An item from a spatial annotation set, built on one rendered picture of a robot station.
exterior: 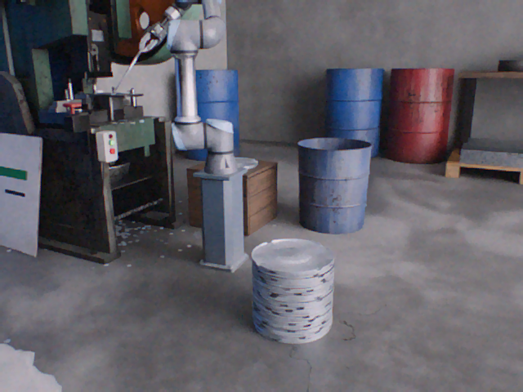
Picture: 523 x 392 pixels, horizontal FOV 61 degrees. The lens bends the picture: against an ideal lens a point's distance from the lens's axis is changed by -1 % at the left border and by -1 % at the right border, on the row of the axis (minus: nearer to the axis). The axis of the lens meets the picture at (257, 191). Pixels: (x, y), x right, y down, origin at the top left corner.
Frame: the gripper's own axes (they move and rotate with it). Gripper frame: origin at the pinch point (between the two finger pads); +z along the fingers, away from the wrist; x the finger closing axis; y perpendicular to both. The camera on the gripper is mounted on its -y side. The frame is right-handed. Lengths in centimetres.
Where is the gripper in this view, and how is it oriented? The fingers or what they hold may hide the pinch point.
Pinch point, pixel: (141, 48)
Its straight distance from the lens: 237.6
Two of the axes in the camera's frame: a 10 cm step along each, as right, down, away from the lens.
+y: 4.2, 2.4, -8.8
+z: -6.3, 7.7, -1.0
